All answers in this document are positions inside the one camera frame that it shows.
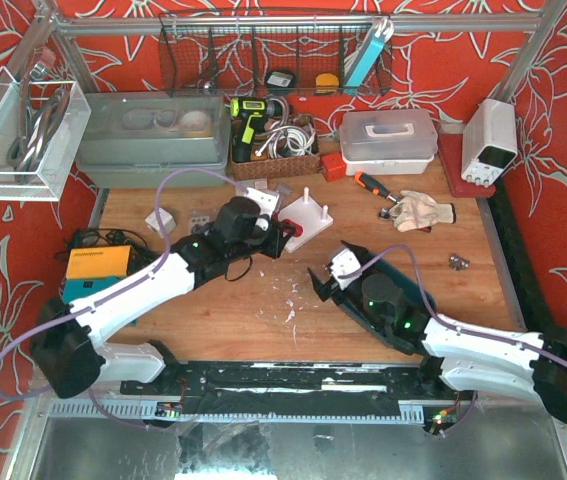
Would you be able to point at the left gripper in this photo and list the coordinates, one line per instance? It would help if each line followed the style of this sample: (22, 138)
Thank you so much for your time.
(273, 240)

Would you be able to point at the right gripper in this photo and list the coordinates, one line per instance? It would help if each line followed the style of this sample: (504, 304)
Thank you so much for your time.
(333, 288)

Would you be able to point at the grey timer controller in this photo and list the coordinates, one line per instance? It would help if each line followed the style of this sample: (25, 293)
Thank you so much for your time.
(197, 222)

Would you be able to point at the beige work glove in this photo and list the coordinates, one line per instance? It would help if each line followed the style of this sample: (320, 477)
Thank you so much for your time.
(417, 210)

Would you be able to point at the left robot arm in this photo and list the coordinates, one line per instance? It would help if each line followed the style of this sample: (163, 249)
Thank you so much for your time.
(71, 343)

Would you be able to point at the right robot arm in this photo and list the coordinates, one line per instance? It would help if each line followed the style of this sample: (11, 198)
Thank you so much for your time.
(530, 366)

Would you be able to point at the teal plastic tray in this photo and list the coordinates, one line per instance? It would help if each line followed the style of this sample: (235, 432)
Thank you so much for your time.
(409, 329)

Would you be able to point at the small card packet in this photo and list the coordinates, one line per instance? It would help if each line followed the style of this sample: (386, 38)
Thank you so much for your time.
(260, 184)

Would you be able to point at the white peg board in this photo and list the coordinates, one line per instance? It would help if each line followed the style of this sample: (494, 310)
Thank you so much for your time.
(308, 214)

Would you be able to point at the white power adapter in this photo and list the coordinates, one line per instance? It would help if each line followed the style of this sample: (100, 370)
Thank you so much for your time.
(160, 218)

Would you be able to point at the red small box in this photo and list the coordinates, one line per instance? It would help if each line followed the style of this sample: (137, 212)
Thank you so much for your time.
(332, 167)

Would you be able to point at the small metal hardware pile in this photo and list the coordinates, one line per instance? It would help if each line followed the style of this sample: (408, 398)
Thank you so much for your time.
(458, 263)

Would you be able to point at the grey plastic toolbox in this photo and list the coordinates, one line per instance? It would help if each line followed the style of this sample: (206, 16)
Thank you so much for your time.
(135, 139)

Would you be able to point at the black tape measure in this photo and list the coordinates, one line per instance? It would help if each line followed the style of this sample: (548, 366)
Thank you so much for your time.
(280, 82)

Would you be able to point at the orange teal device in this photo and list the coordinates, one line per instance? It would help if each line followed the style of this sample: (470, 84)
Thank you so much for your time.
(91, 270)

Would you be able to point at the yellow tape measure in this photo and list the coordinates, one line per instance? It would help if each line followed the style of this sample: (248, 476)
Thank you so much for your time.
(326, 84)

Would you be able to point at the white power supply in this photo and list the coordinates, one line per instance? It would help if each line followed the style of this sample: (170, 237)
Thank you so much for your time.
(489, 143)

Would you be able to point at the clear acrylic bin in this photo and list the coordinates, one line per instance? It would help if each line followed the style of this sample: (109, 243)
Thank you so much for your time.
(41, 127)

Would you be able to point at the blue white case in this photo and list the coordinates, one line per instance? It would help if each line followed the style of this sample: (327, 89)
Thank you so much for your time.
(358, 64)

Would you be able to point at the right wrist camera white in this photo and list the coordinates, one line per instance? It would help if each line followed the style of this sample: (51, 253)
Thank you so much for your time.
(344, 268)

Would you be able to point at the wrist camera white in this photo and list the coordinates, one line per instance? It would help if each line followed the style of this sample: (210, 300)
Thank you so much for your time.
(344, 268)
(267, 200)

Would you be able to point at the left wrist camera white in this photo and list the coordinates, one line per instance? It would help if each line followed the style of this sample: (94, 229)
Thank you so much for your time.
(267, 200)

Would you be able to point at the grey metal bracket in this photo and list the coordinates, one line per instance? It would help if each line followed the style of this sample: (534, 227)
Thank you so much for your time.
(283, 189)

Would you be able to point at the orange handled screwdriver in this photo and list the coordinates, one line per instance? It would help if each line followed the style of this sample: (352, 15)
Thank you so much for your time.
(374, 186)

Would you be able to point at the wicker basket with cables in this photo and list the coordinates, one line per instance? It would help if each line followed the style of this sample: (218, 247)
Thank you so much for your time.
(282, 150)

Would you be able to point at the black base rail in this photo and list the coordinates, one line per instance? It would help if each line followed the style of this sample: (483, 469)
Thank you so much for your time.
(296, 389)

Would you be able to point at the green cordless drill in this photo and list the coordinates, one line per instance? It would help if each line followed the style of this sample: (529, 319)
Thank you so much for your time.
(253, 114)

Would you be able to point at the white handled storage box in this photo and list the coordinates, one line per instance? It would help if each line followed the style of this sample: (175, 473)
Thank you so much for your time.
(388, 142)

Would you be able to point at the black wire basket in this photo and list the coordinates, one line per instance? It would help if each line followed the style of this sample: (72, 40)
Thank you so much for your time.
(230, 52)

